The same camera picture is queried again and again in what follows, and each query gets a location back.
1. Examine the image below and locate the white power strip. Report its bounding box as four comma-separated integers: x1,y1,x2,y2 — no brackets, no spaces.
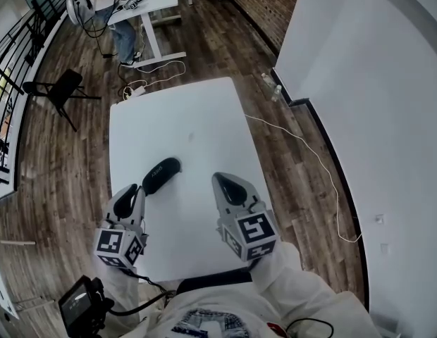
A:
123,84,147,99

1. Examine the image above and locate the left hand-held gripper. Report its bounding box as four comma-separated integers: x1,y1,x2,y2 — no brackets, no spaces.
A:
94,184,149,270

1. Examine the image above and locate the white power strip cable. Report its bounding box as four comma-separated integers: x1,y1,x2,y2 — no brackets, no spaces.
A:
118,59,187,100

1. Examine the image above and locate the black device cable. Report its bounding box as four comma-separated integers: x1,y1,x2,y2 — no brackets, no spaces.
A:
109,272,178,317

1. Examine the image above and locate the long white floor cable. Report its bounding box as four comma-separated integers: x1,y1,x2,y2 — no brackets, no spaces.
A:
243,113,364,244

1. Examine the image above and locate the white office chair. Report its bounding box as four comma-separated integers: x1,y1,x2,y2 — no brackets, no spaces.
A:
66,0,97,28

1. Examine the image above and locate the person's right forearm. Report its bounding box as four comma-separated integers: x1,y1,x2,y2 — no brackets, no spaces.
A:
247,240,348,325

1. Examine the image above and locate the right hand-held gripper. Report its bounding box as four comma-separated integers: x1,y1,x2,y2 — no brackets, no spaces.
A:
211,172,280,263

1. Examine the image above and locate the thin black cable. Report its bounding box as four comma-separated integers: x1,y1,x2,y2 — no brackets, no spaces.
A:
285,316,336,338

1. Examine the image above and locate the black folding chair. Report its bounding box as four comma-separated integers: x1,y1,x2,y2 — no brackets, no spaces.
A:
22,68,102,133

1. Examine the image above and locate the person's left forearm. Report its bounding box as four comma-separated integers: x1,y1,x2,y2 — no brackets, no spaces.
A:
97,265,142,318

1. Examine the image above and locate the white table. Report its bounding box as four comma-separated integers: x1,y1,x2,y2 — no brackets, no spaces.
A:
109,76,276,283

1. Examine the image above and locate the black hanging cable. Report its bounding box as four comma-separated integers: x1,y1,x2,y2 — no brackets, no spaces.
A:
76,0,119,58

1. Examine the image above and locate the black monitor device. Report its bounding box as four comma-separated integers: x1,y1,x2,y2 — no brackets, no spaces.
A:
57,275,116,338

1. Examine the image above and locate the person's white clothed torso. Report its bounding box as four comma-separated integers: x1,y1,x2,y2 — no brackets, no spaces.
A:
139,279,383,338

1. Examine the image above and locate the black glasses case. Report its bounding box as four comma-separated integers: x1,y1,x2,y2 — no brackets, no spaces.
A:
142,157,184,197

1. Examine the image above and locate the white flat board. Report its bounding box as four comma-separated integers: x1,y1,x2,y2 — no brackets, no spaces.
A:
0,248,20,320

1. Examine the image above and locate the black metal railing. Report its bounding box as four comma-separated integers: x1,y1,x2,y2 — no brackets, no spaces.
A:
0,0,75,187

